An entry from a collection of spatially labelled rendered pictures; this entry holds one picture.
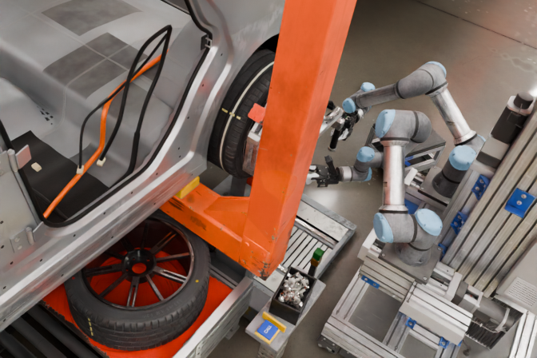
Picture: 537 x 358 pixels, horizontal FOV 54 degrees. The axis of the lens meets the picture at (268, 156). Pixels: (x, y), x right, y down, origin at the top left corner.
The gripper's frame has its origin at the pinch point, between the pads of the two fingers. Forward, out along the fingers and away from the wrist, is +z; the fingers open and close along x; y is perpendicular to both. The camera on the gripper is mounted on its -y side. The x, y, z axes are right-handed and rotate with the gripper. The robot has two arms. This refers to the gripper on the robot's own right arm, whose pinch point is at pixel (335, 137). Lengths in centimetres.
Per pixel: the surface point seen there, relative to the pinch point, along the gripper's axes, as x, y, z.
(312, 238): 5, -79, 2
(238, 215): -9, -2, 74
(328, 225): 8, -75, -10
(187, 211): -35, -18, 75
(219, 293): -9, -56, 80
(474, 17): -10, -82, -386
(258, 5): -38, 70, 31
